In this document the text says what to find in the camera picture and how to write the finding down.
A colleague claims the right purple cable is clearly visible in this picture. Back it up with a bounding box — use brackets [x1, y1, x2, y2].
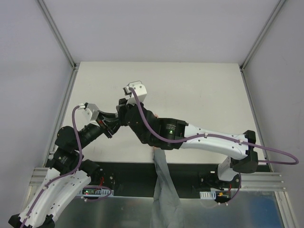
[130, 87, 300, 209]

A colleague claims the white cable duct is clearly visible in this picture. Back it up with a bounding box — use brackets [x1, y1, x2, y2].
[199, 190, 217, 200]
[76, 188, 114, 198]

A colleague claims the purple cable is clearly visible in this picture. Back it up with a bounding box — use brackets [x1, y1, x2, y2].
[130, 87, 300, 209]
[20, 105, 112, 228]

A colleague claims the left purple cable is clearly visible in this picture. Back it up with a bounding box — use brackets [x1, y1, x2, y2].
[20, 105, 112, 228]

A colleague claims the right aluminium frame post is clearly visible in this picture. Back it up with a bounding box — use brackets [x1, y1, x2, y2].
[239, 0, 287, 71]

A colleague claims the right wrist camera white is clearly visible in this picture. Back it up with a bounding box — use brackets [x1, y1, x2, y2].
[123, 81, 147, 105]

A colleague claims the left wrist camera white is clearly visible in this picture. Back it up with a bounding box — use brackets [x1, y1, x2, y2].
[78, 103, 99, 126]

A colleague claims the grey sleeve forearm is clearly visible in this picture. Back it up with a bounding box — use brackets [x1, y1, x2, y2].
[150, 147, 185, 228]

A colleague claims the right white cable duct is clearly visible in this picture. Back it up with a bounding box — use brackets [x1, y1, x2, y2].
[199, 190, 217, 200]

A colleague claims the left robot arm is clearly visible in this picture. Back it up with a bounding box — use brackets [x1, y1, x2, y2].
[9, 108, 120, 228]

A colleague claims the aluminium frame post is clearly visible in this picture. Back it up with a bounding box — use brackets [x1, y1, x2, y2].
[37, 0, 79, 71]
[239, 0, 287, 71]

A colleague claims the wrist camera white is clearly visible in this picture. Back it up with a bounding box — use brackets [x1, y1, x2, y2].
[123, 81, 147, 105]
[78, 103, 99, 126]

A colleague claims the aluminium rail bar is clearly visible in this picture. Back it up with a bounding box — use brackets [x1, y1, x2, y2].
[29, 167, 287, 191]

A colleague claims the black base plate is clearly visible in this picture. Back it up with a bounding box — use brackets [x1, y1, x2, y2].
[45, 161, 269, 199]

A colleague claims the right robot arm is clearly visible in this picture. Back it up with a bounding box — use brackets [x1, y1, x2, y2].
[116, 98, 258, 188]

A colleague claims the left aluminium frame post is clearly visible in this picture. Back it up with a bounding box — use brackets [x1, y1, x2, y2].
[37, 0, 79, 71]

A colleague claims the left white cable duct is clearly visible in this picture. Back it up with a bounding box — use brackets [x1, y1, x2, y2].
[76, 188, 114, 198]

